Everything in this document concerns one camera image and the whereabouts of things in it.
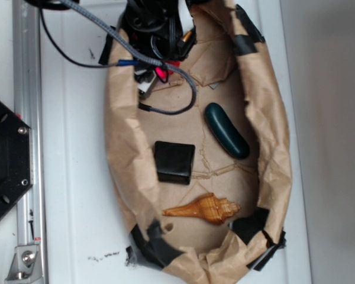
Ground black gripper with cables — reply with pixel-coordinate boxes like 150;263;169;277
118;0;198;98

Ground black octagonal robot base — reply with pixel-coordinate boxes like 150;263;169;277
0;101;32;221

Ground dark green cucumber toy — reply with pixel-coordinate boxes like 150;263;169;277
204;102;250;159

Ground black cube block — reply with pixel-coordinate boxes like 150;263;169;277
154;141;195;185

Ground brown paper bag tray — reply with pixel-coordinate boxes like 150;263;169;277
104;1;292;283

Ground orange conch shell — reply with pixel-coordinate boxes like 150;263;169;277
163;193;241;225

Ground white plastic lid board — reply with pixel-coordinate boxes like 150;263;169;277
40;1;311;283

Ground grey braided cable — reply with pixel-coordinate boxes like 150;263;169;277
51;0;198;115

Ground thin black cable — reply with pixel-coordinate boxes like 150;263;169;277
40;5;121;69

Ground aluminium extrusion rail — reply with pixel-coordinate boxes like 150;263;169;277
11;1;49;283

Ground silver corner bracket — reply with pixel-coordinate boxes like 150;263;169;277
5;244;44;283

